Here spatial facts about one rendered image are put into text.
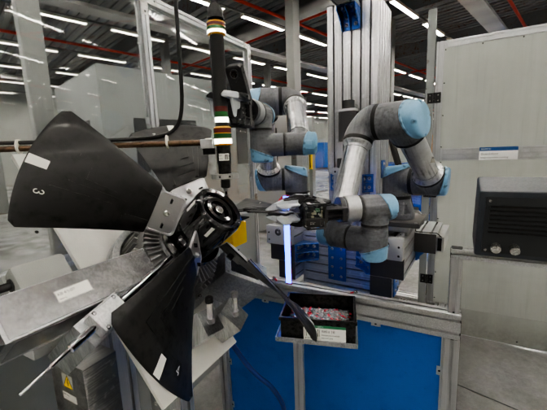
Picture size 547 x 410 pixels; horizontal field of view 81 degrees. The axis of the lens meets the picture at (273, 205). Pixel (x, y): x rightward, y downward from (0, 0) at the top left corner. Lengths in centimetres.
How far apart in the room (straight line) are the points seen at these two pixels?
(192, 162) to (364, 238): 52
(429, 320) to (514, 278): 156
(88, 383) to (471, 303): 232
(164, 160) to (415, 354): 96
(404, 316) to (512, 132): 162
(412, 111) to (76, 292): 93
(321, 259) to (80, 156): 120
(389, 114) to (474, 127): 143
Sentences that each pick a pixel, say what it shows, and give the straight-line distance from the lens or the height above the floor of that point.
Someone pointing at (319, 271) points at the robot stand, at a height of 75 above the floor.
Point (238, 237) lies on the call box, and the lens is 128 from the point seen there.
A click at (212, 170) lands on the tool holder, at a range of 82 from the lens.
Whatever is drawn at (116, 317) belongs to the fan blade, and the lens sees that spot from 50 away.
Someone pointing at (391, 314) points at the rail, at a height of 82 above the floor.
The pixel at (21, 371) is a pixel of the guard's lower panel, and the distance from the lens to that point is 145.
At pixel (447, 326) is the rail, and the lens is 113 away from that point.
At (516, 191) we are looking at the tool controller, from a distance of 97.
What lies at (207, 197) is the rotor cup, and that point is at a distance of 74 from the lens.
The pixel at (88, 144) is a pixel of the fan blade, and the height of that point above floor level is 137.
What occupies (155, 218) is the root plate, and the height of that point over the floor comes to 122.
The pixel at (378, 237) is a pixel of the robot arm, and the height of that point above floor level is 110.
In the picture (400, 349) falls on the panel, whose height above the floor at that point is 70.
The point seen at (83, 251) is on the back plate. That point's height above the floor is 113.
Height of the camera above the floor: 135
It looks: 9 degrees down
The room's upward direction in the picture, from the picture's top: 2 degrees counter-clockwise
